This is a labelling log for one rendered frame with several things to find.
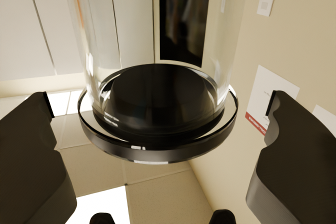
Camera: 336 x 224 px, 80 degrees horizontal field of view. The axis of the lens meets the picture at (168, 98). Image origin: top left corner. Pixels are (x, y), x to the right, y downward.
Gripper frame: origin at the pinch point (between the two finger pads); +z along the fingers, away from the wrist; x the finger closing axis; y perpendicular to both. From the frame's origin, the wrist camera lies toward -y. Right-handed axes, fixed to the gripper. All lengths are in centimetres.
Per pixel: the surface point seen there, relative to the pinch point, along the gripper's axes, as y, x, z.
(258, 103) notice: 42, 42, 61
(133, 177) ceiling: 150, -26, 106
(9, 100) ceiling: 150, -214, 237
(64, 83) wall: 138, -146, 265
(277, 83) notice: 29, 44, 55
